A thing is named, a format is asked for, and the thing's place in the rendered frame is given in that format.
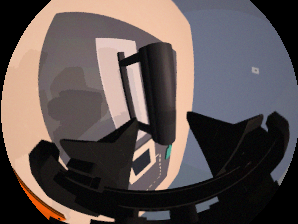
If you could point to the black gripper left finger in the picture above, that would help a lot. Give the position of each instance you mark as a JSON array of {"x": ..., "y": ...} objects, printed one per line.
[{"x": 113, "y": 153}]

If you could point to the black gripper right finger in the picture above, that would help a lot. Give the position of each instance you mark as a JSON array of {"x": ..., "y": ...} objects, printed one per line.
[{"x": 218, "y": 139}]

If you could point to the cream square tile with dark square center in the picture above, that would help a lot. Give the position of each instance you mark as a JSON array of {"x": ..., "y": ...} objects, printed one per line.
[{"x": 143, "y": 158}]

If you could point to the teal small trowel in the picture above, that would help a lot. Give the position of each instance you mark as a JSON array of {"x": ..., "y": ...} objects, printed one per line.
[{"x": 168, "y": 151}]

